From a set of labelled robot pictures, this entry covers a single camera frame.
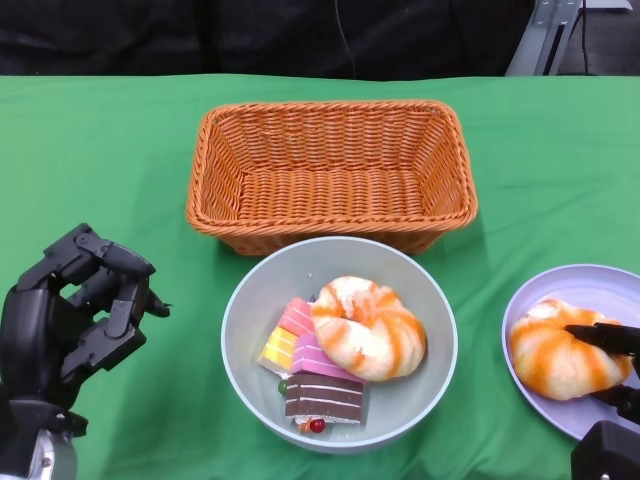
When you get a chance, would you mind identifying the chocolate layer cake slice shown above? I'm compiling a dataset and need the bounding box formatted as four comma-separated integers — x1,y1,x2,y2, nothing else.
277,373,366,435

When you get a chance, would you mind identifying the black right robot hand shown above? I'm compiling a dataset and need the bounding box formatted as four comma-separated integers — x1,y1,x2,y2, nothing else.
564,322,640,426

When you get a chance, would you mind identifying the orange wicker basket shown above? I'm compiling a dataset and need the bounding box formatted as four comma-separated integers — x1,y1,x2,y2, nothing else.
185,99,479,257

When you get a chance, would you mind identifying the orange striped bread ring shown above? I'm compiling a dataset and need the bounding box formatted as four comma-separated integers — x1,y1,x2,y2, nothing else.
508,298,635,402
310,275,429,382

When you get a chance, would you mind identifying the grey round bowl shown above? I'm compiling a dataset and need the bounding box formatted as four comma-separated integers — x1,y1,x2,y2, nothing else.
221,236,459,455

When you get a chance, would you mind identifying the pale lilac plate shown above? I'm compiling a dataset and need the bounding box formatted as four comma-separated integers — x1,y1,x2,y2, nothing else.
501,263,640,442

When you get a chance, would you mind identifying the green tablecloth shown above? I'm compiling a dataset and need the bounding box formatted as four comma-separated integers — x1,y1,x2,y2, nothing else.
0,73,640,480

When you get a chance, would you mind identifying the thin black hanging cable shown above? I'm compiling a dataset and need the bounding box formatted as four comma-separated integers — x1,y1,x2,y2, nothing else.
333,0,360,80

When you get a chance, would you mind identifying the black cloth backdrop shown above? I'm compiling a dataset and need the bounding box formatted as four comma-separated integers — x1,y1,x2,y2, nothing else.
0,0,536,81

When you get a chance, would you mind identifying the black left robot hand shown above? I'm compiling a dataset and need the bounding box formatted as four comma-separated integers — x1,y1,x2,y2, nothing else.
0,223,172,406

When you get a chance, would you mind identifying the pink and yellow cake slice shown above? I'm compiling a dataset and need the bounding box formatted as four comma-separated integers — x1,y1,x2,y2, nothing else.
257,297,317,376

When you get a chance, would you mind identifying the magenta layer cake slice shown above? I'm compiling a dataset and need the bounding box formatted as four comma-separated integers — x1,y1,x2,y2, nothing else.
289,333,369,385

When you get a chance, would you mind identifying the grey metal stand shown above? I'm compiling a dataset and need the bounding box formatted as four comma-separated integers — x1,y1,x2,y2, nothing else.
505,0,632,77

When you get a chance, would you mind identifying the black cable by stand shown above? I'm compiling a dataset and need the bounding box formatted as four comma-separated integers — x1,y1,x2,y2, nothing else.
578,9,590,76

